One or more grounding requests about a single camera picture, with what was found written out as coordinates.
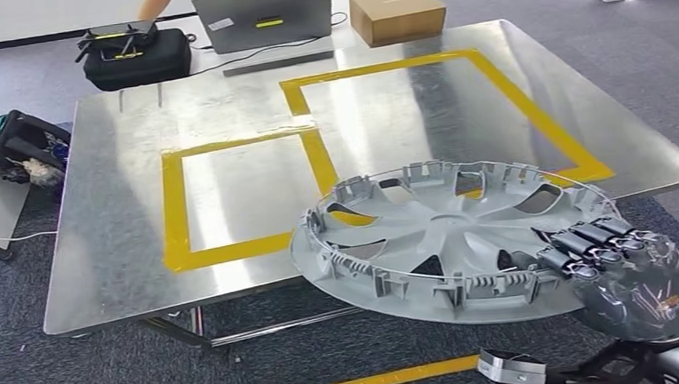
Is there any white cable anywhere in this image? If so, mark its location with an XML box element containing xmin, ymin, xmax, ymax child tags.
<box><xmin>0</xmin><ymin>229</ymin><xmax>60</xmax><ymax>254</ymax></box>

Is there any person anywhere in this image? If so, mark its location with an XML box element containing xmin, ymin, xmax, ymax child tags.
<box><xmin>137</xmin><ymin>0</ymin><xmax>289</xmax><ymax>24</ymax></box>

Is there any grey laptop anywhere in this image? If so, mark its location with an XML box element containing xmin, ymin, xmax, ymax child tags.
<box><xmin>192</xmin><ymin>0</ymin><xmax>339</xmax><ymax>81</ymax></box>

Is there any brown cardboard box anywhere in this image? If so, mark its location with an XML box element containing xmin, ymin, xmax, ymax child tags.
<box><xmin>348</xmin><ymin>0</ymin><xmax>450</xmax><ymax>50</ymax></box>

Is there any open black bag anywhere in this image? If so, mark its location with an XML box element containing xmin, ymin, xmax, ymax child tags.
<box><xmin>0</xmin><ymin>105</ymin><xmax>75</xmax><ymax>190</ymax></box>

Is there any black hard carry case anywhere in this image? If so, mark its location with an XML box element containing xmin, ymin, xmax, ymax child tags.
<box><xmin>80</xmin><ymin>25</ymin><xmax>194</xmax><ymax>94</ymax></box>

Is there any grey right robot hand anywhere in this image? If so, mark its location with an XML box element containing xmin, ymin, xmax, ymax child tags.
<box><xmin>495</xmin><ymin>212</ymin><xmax>679</xmax><ymax>352</ymax></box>

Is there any grey plastic wheel hubcap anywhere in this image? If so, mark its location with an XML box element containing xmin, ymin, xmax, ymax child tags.
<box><xmin>284</xmin><ymin>148</ymin><xmax>628</xmax><ymax>336</ymax></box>

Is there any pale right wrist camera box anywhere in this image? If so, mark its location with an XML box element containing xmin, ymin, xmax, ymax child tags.
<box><xmin>475</xmin><ymin>344</ymin><xmax>549</xmax><ymax>384</ymax></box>

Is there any black remote controller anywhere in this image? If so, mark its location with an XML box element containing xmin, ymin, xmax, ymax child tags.
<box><xmin>72</xmin><ymin>19</ymin><xmax>161</xmax><ymax>64</ymax></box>

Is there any steel workbench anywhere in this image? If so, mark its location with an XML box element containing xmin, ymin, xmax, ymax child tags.
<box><xmin>25</xmin><ymin>7</ymin><xmax>679</xmax><ymax>359</ymax></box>

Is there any black laptop cable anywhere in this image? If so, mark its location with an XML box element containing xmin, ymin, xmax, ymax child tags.
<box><xmin>186</xmin><ymin>12</ymin><xmax>356</xmax><ymax>78</ymax></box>

